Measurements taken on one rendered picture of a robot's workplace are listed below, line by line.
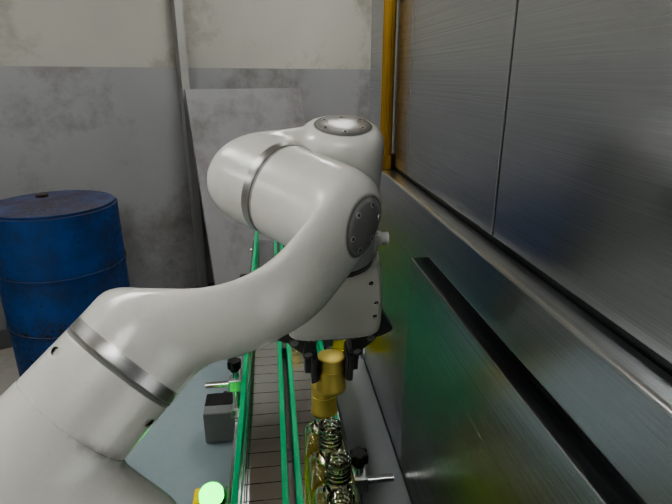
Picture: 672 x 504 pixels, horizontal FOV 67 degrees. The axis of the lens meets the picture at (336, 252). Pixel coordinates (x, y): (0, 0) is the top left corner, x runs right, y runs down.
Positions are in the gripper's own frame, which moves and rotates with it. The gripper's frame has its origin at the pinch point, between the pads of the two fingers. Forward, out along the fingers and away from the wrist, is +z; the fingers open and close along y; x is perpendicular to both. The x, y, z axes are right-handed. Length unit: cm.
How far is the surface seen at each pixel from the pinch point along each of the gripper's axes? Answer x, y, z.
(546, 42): 3.8, -14.6, -36.1
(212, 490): -11.2, 18.3, 42.1
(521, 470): 21.2, -11.4, -9.2
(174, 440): -35, 30, 59
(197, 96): -283, 46, 55
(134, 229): -253, 92, 132
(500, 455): 18.4, -11.5, -7.0
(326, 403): -1.8, 0.0, 9.7
